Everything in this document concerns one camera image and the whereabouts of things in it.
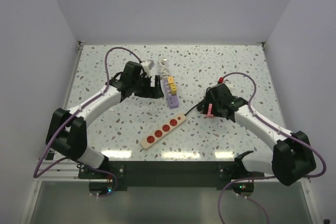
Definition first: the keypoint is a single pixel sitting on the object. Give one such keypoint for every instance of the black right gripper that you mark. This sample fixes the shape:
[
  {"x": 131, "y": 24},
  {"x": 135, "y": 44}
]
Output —
[{"x": 209, "y": 99}]

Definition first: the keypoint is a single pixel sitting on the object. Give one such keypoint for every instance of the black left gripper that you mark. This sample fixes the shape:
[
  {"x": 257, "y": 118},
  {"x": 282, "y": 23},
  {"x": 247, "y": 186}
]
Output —
[{"x": 154, "y": 92}]

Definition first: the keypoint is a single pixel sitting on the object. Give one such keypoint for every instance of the purple power strip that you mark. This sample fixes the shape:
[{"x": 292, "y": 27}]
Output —
[{"x": 172, "y": 99}]

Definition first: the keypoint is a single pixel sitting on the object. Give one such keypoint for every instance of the pink square adapter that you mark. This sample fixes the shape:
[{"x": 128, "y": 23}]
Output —
[{"x": 209, "y": 111}]

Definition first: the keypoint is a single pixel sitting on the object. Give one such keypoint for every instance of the olive yellow charger plug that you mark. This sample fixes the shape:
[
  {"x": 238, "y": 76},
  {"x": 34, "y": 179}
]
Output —
[{"x": 173, "y": 88}]

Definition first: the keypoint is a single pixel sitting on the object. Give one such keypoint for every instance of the orange yellow charger plug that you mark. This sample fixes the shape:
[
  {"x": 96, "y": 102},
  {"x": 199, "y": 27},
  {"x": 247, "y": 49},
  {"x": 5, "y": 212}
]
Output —
[{"x": 170, "y": 80}]

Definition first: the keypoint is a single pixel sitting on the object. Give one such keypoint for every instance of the beige red power strip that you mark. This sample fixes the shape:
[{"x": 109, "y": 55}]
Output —
[{"x": 163, "y": 131}]

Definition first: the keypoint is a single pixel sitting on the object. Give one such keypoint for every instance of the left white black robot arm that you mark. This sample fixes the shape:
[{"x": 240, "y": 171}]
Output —
[{"x": 67, "y": 133}]

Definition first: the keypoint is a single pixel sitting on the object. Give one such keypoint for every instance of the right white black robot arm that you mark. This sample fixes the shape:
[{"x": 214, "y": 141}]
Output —
[{"x": 289, "y": 159}]

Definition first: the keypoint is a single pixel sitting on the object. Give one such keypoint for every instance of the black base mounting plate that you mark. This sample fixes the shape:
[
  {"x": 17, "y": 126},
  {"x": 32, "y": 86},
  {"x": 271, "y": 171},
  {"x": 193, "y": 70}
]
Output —
[{"x": 104, "y": 185}]

